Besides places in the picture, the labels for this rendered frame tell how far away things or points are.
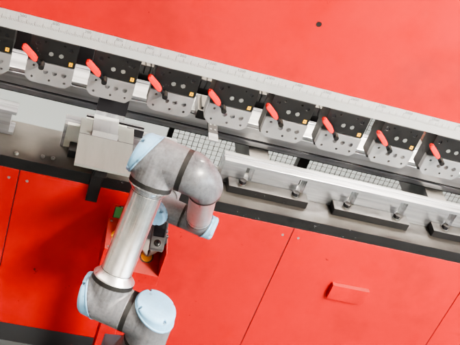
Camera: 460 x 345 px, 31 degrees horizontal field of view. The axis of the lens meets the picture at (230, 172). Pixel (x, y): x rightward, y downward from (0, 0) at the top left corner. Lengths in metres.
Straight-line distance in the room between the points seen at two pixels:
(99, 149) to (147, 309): 0.69
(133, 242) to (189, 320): 1.12
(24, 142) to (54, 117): 1.75
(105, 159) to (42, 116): 1.95
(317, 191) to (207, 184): 0.99
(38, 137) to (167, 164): 0.91
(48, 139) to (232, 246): 0.75
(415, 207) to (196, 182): 1.27
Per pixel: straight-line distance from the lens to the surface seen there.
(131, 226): 2.19
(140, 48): 2.70
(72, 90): 3.10
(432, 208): 3.21
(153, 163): 2.12
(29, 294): 3.23
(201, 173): 2.11
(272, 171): 2.98
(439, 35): 2.80
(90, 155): 2.70
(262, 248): 3.05
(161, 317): 2.24
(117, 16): 2.65
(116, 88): 2.78
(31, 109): 4.66
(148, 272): 2.79
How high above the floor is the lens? 2.57
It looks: 34 degrees down
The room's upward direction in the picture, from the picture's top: 21 degrees clockwise
